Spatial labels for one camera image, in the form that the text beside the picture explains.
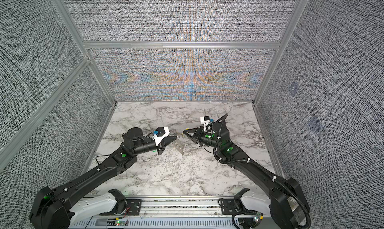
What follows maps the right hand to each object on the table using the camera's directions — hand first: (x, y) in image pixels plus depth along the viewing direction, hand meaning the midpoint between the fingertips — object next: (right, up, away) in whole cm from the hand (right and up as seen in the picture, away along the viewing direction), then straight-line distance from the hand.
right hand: (183, 131), depth 71 cm
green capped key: (-13, -8, -6) cm, 16 cm away
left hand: (-4, -3, 0) cm, 5 cm away
